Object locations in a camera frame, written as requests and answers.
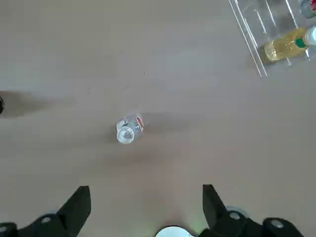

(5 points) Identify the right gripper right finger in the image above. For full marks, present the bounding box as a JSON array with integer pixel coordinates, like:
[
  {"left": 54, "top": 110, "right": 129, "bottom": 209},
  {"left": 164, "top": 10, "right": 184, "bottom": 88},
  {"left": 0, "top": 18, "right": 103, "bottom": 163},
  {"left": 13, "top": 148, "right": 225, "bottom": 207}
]
[{"left": 197, "top": 184, "right": 306, "bottom": 237}]

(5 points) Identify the small clear drink bottle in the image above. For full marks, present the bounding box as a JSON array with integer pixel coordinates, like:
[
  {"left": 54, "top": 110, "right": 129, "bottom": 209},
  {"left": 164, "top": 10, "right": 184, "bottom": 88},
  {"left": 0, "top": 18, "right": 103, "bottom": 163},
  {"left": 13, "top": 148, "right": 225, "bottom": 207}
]
[{"left": 116, "top": 113, "right": 145, "bottom": 145}]

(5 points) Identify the red drink bottle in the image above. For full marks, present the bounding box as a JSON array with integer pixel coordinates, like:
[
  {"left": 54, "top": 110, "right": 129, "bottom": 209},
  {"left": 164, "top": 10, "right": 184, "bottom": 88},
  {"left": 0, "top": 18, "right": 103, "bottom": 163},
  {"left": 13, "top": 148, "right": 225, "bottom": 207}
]
[{"left": 299, "top": 0, "right": 316, "bottom": 19}]

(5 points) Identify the yellow tea bottle white cap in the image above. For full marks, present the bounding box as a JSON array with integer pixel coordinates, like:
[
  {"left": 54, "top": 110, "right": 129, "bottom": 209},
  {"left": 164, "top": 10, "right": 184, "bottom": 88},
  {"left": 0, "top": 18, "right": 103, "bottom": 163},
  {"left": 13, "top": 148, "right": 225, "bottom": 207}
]
[{"left": 263, "top": 26, "right": 316, "bottom": 64}]

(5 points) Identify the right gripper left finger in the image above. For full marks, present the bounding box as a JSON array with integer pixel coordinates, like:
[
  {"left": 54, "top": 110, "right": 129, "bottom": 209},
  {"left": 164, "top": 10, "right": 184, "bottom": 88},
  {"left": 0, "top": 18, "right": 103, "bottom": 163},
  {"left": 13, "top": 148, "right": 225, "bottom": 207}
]
[{"left": 0, "top": 185, "right": 91, "bottom": 237}]

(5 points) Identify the clear acrylic bottle shelf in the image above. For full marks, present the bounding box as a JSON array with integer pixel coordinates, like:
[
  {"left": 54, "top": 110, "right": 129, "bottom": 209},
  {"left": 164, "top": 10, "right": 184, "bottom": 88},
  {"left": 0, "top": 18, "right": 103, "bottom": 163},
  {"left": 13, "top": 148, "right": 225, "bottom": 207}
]
[{"left": 228, "top": 0, "right": 316, "bottom": 78}]

